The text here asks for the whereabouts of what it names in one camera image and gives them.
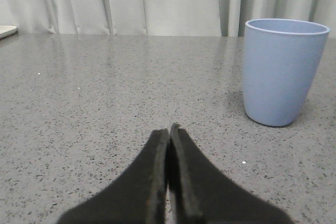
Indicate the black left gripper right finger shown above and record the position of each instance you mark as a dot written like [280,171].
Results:
[203,194]

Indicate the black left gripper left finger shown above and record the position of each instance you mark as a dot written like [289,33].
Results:
[138,195]

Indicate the blue plastic cup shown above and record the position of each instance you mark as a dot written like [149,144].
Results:
[280,61]

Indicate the white grey curtain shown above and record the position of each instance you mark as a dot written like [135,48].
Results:
[157,17]

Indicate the white flat object at edge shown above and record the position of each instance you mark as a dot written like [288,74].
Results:
[6,31]

